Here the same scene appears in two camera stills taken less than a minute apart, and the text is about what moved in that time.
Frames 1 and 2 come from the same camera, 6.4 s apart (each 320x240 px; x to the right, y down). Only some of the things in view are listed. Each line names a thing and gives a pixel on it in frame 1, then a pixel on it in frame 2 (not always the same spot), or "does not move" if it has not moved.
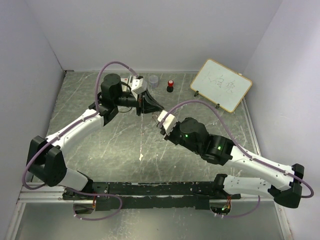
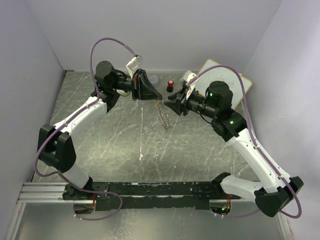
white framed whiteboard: x=222 y=86 does not move
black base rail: x=133 y=196 does not move
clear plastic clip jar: x=154 y=80 does not move
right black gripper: x=169 y=137 → x=176 y=105
